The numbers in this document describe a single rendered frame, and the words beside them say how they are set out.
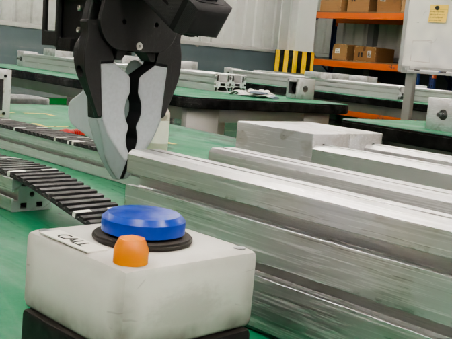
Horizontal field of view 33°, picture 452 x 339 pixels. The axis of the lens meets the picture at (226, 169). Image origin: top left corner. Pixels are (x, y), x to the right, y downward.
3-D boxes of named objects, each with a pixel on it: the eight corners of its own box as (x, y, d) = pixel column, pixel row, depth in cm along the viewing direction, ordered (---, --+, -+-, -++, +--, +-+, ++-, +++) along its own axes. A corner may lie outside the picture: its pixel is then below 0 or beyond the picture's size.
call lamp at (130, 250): (105, 259, 33) (107, 232, 33) (133, 255, 34) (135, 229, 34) (126, 268, 32) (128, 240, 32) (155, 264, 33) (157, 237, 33)
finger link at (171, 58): (165, 116, 63) (171, 6, 62) (177, 118, 62) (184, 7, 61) (118, 116, 60) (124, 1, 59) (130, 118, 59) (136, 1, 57)
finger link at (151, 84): (116, 167, 66) (122, 58, 65) (160, 179, 62) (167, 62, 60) (85, 169, 64) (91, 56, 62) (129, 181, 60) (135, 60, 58)
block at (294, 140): (208, 225, 70) (218, 120, 69) (298, 214, 78) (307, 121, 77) (283, 248, 64) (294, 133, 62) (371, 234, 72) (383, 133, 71)
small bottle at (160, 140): (164, 152, 120) (169, 75, 118) (169, 155, 116) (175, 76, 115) (140, 151, 119) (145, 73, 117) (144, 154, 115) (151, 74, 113)
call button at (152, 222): (83, 246, 37) (85, 205, 37) (148, 238, 40) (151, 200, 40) (133, 267, 34) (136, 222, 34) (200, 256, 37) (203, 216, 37)
